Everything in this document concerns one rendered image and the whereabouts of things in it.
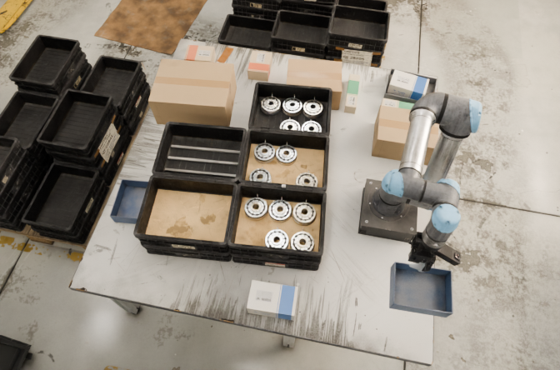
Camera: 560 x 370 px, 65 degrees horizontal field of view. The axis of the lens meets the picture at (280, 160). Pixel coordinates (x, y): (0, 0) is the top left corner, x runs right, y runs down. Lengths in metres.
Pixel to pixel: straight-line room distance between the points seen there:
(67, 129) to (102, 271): 1.07
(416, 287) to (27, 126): 2.53
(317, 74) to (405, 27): 1.83
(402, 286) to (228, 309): 0.76
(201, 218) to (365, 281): 0.79
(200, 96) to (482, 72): 2.47
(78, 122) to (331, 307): 1.87
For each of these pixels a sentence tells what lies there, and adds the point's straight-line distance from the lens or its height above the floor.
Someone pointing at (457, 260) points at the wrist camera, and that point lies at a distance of 1.59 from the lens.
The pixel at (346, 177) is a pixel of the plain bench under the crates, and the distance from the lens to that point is 2.27.
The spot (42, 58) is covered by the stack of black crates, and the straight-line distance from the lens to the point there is 3.43.
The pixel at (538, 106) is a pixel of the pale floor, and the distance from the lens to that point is 3.94.
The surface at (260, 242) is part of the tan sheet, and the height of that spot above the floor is 0.83.
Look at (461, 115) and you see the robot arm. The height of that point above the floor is 1.41.
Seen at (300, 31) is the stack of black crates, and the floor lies 0.38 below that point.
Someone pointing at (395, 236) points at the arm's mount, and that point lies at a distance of 2.13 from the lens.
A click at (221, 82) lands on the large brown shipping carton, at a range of 2.36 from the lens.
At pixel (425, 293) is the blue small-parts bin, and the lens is 1.72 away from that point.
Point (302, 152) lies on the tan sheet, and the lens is 2.16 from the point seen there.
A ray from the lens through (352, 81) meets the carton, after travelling 2.57.
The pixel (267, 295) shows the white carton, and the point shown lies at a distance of 1.92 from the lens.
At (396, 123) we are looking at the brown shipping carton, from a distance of 2.30.
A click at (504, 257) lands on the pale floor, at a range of 3.14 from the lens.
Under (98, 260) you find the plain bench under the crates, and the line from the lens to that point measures 2.22.
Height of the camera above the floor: 2.65
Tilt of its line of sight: 59 degrees down
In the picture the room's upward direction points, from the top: straight up
